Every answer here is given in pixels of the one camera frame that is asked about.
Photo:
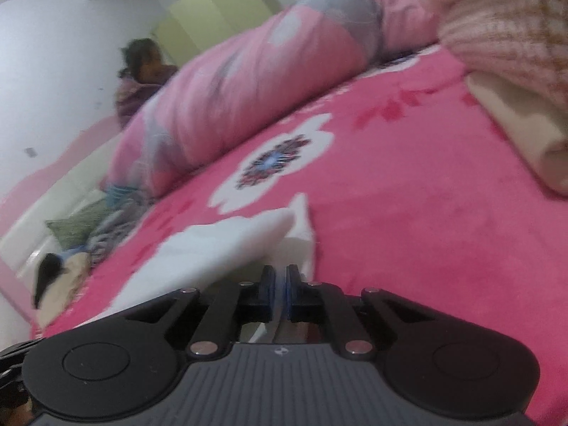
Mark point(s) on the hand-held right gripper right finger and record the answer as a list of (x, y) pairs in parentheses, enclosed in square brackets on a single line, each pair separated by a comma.
[(293, 295)]

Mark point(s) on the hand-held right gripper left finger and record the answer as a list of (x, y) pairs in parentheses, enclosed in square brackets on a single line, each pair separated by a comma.
[(268, 295)]

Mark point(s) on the white garment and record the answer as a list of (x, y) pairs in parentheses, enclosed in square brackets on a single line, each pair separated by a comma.
[(230, 244)]

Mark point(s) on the black garment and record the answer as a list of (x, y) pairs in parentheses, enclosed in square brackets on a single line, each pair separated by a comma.
[(46, 277)]

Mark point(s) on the pink floral blanket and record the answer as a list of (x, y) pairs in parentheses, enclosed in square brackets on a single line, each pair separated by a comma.
[(399, 186)]

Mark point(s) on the grey crumpled garment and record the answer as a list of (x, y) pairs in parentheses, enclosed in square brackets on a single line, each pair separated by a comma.
[(115, 235)]

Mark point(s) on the teal striped cloth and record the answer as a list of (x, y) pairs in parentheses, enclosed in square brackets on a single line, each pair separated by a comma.
[(122, 196)]

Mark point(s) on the pink grey floral duvet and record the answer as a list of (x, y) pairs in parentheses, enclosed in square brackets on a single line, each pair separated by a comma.
[(248, 75)]

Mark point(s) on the pale yellow wardrobe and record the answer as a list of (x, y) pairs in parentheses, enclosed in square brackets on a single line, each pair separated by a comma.
[(213, 4)]

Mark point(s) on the pink checked folded garment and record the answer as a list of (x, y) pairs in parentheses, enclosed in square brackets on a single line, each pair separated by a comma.
[(510, 40)]

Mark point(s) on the grey wall plate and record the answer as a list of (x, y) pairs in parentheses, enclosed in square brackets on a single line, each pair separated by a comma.
[(30, 151)]

